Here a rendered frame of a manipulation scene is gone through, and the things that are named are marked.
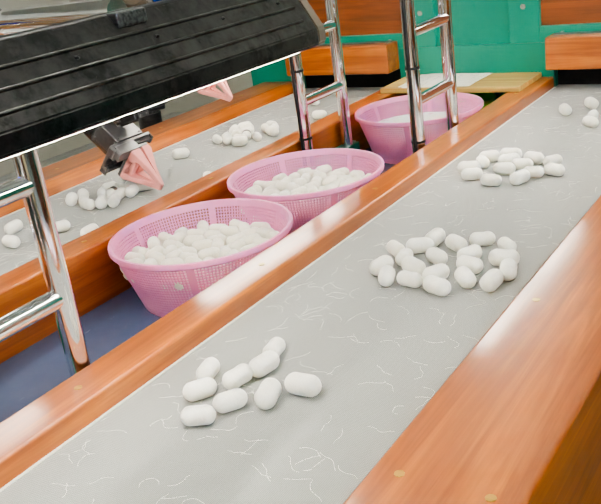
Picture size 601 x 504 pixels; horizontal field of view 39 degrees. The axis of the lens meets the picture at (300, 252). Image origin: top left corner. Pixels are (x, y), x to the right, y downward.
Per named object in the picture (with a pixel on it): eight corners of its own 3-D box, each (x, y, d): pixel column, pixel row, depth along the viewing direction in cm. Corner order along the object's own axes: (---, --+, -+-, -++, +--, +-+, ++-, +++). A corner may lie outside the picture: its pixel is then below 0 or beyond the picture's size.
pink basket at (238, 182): (216, 256, 136) (206, 201, 133) (257, 202, 160) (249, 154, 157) (379, 248, 130) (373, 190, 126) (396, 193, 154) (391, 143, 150)
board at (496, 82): (380, 93, 195) (379, 88, 194) (408, 79, 206) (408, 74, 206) (519, 92, 177) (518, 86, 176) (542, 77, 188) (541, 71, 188)
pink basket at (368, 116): (376, 177, 165) (371, 130, 161) (347, 147, 189) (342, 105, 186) (505, 154, 167) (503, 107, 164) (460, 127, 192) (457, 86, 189)
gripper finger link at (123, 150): (177, 170, 150) (141, 136, 151) (150, 182, 144) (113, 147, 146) (164, 196, 154) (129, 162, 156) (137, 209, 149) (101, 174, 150)
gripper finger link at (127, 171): (186, 166, 151) (150, 132, 153) (159, 178, 146) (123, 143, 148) (173, 192, 156) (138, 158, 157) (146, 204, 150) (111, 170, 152)
